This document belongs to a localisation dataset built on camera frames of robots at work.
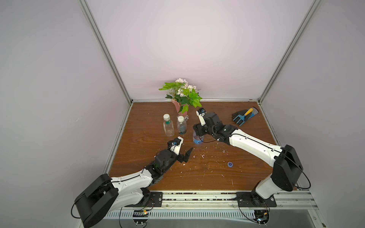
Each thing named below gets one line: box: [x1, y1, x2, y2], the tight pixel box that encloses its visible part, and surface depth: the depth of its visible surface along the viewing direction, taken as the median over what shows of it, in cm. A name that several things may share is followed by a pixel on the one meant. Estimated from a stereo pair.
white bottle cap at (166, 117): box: [163, 113, 171, 122], surface depth 87 cm
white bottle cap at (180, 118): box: [177, 115, 184, 123], surface depth 91 cm
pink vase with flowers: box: [158, 77, 203, 122], surface depth 87 cm
